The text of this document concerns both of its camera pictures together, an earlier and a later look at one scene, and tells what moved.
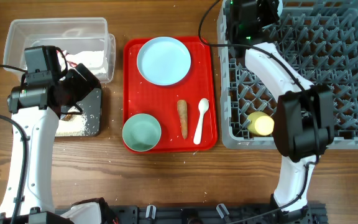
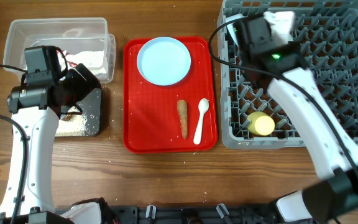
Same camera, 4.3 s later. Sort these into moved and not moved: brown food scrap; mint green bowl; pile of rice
Moved: mint green bowl
Not moved: brown food scrap; pile of rice
